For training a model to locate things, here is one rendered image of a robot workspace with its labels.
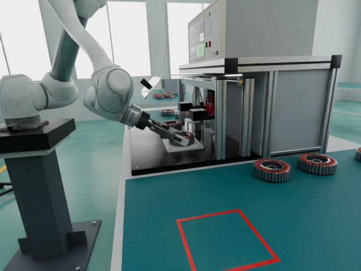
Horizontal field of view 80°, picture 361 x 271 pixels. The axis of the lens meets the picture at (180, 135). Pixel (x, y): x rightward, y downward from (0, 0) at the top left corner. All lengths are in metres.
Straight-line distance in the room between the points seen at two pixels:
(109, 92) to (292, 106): 0.63
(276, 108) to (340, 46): 7.45
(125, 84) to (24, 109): 0.78
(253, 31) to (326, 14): 7.04
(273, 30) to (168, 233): 0.77
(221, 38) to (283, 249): 0.66
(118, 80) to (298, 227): 0.58
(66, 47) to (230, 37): 0.81
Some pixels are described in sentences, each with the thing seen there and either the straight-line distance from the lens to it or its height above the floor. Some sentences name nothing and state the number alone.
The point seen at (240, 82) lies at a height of 1.04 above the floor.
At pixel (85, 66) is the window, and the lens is 5.69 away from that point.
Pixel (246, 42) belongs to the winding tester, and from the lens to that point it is 0.89.
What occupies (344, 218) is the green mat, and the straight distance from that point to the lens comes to 0.64.
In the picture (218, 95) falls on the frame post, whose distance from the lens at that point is 0.74.
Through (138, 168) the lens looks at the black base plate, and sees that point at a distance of 0.76.
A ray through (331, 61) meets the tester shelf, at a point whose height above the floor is 1.10.
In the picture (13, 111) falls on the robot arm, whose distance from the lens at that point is 1.36.
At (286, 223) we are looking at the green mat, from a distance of 0.57.
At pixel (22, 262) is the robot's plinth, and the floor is 0.02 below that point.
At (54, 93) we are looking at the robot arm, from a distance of 1.41.
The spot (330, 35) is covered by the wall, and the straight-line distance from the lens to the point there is 7.98.
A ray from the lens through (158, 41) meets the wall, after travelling 5.69.
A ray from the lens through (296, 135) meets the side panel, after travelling 0.94.
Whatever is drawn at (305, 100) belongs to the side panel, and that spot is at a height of 0.96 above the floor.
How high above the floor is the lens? 1.08
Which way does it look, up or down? 17 degrees down
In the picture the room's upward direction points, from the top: 2 degrees counter-clockwise
